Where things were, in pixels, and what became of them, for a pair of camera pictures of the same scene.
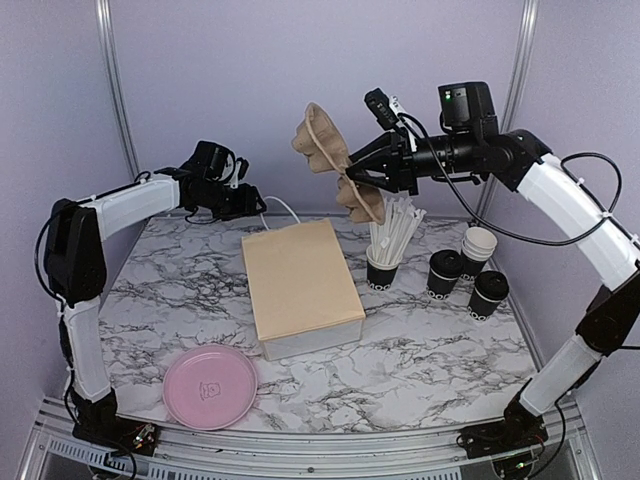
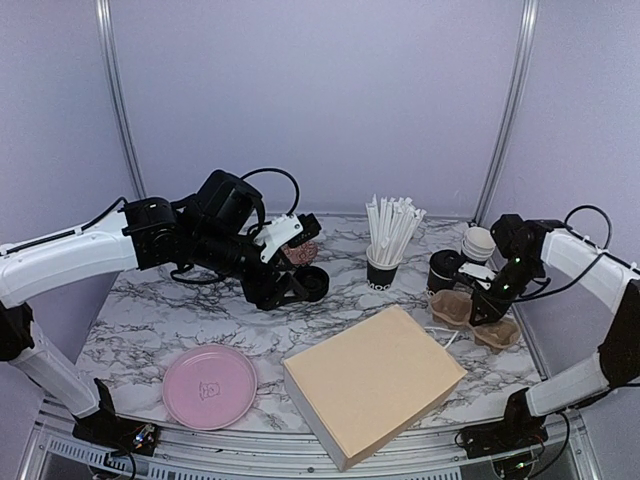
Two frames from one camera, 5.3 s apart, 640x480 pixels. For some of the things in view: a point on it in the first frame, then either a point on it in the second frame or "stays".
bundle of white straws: (391, 238) stays
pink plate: (210, 387) stays
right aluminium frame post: (519, 72) stays
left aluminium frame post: (105, 16) stays
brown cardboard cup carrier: (326, 150) → (453, 308)
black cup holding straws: (380, 275) stays
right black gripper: (401, 163) → (493, 308)
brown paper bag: (303, 293) → (358, 389)
